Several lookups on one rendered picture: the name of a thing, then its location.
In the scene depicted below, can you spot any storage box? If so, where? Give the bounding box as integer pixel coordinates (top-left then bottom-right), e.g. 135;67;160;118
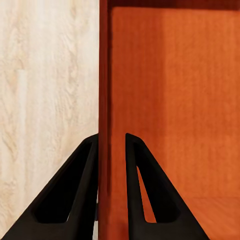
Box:
97;0;240;240

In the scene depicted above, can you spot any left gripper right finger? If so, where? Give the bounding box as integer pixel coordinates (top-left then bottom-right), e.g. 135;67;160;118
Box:
125;133;210;240

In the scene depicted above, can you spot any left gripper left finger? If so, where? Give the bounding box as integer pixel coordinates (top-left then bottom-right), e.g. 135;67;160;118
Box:
1;133;99;240

